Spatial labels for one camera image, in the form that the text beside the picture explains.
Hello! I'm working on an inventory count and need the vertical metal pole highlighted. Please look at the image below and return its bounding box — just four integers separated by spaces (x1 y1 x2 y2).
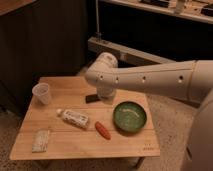
95 0 101 41

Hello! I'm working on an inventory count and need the cluttered back shelf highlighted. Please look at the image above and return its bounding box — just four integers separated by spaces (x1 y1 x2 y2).
101 0 213 24

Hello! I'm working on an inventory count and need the wooden folding table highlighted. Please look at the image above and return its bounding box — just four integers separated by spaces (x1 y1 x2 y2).
10 76 160 160

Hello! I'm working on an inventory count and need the red orange carrot toy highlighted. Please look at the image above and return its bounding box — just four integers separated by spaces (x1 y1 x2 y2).
95 122 111 140

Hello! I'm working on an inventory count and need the dark wooden cabinet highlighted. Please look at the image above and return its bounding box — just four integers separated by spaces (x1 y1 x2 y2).
0 0 87 115

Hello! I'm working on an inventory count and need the white plastic bottle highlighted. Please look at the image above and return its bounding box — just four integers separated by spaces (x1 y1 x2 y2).
57 109 89 129

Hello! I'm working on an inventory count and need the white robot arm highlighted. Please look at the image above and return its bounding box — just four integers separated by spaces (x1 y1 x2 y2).
85 52 213 171

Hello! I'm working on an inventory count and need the grey metal beam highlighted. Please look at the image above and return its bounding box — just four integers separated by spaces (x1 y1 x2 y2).
88 37 173 66

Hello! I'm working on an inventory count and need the pale snack packet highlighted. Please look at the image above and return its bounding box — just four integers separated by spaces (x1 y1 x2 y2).
32 130 50 153

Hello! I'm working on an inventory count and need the clear plastic cup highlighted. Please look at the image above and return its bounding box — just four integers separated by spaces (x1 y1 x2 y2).
32 83 51 105

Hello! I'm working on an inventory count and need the green bowl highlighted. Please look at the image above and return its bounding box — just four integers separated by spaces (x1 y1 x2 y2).
113 101 147 133

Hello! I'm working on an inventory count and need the black rectangular block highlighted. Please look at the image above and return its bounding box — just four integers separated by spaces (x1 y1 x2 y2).
85 94 99 103

